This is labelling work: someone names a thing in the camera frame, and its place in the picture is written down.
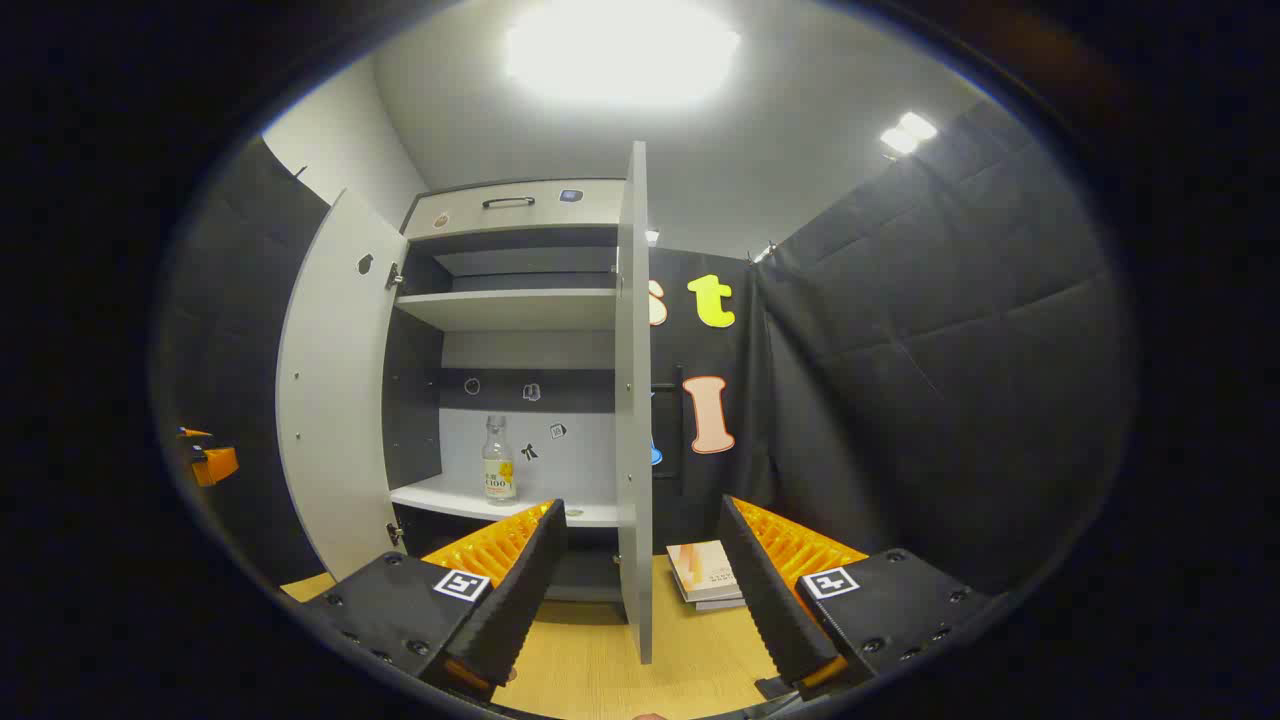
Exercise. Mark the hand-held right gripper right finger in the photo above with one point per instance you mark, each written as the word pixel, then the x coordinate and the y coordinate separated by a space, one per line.
pixel 765 590

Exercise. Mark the metal door hinge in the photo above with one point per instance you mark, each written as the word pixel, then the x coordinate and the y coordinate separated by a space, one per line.
pixel 395 276
pixel 396 534

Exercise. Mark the white cabinet shelf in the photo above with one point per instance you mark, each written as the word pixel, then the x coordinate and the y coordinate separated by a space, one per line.
pixel 510 308
pixel 470 500

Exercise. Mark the black backdrop cloth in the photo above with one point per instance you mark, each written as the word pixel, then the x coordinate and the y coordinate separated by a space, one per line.
pixel 950 350

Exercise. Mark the clear glass bottle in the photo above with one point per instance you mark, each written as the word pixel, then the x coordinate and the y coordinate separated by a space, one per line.
pixel 499 470

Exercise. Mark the grey cabinet door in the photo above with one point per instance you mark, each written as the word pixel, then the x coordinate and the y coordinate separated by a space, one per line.
pixel 633 400
pixel 335 400

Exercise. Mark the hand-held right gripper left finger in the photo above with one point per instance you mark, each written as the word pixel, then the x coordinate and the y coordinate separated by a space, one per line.
pixel 520 590

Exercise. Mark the small ceiling light panel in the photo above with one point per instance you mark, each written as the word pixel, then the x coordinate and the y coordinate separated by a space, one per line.
pixel 908 133

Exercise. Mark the large ceiling light panel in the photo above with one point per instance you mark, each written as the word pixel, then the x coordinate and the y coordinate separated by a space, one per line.
pixel 620 50

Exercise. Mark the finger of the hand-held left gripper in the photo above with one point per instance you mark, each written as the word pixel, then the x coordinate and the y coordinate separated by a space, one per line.
pixel 215 462

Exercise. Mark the grey cabinet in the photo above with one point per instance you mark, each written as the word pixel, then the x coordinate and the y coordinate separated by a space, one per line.
pixel 520 350

